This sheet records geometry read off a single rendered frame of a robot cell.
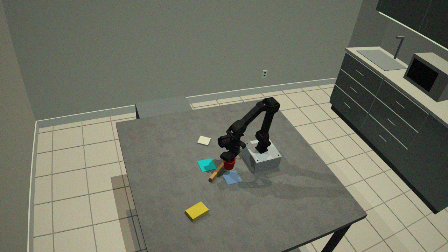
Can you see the red cup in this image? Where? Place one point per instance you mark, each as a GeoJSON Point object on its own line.
{"type": "Point", "coordinates": [229, 165]}

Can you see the cream flat square tile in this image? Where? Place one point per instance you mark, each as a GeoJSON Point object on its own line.
{"type": "Point", "coordinates": [204, 140]}

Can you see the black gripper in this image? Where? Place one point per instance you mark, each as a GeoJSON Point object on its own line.
{"type": "Point", "coordinates": [233, 152]}

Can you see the tan wooden plank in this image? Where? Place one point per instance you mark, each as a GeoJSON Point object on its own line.
{"type": "Point", "coordinates": [216, 172]}

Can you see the yellow rectangular block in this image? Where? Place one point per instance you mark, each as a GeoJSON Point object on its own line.
{"type": "Point", "coordinates": [197, 211]}

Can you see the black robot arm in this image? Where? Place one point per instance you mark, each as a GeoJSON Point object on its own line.
{"type": "Point", "coordinates": [239, 127]}

